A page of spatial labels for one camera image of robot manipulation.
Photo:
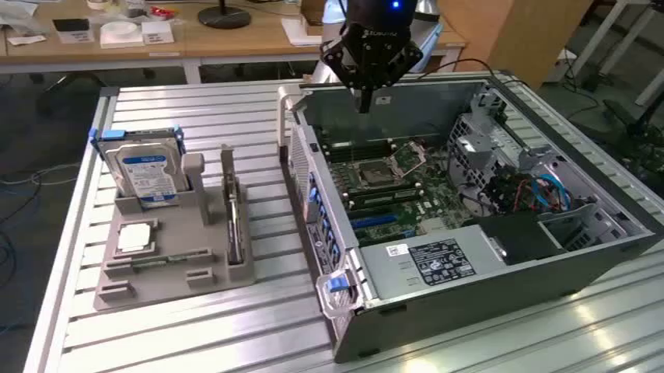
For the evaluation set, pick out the grey power supply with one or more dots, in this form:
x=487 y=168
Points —
x=383 y=272

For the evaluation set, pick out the metal socket cover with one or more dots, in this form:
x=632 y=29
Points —
x=411 y=153

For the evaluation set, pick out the white paper label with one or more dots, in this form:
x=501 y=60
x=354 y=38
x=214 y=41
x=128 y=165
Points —
x=25 y=39

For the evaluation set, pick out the white round object on desk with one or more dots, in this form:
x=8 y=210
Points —
x=121 y=35

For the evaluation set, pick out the blue case latch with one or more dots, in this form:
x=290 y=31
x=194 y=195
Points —
x=336 y=283

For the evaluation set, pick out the CPU socket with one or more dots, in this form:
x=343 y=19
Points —
x=373 y=175

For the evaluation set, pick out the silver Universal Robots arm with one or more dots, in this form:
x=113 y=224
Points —
x=326 y=70

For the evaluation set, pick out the hard disk with blue caddy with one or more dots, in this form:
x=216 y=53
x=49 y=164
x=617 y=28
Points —
x=144 y=175

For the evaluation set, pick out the grey parts rack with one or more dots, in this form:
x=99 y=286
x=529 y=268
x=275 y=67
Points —
x=171 y=279

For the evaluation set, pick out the blue expansion slot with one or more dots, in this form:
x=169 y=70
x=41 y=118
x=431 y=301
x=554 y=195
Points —
x=370 y=221

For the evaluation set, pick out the silver CPU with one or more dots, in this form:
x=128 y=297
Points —
x=133 y=238

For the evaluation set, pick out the green graphics card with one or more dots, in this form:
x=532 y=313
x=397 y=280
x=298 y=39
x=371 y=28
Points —
x=232 y=217

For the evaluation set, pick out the white box with black top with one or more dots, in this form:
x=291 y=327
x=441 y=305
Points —
x=75 y=31

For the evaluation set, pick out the green RAM stick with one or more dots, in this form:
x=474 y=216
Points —
x=149 y=262

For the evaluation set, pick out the wooden desk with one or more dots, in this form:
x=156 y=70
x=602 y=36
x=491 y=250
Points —
x=218 y=42

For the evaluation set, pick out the open black PC case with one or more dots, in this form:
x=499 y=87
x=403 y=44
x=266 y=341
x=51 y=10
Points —
x=466 y=311

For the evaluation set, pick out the black lamp base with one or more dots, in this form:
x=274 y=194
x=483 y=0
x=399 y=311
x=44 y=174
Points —
x=223 y=17

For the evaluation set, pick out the plain white box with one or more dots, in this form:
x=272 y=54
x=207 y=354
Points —
x=156 y=33

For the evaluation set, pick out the wooden cabinet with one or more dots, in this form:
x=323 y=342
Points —
x=518 y=39

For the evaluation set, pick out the silver disk bay cage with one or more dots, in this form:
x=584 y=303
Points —
x=477 y=155

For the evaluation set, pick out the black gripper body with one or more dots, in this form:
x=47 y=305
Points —
x=378 y=23

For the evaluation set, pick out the red small packet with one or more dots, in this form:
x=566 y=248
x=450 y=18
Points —
x=161 y=12

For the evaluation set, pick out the black RAM stick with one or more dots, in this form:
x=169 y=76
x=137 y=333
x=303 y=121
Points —
x=383 y=191
x=386 y=199

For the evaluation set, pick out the green motherboard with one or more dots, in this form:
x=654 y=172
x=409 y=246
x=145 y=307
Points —
x=414 y=217

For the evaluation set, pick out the white booklet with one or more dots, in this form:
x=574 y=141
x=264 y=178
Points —
x=300 y=33

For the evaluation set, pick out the brown cardboard box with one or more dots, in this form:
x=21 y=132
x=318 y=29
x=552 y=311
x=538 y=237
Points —
x=311 y=11

